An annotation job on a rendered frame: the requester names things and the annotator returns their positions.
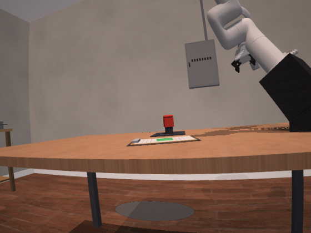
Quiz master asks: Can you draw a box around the dark red stamp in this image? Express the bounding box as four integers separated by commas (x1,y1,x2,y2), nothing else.
163,115,174,134

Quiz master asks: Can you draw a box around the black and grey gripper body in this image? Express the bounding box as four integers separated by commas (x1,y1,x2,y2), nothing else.
235,43,251,65

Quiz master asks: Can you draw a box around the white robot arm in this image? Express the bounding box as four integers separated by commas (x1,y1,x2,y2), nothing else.
207,0,289,73

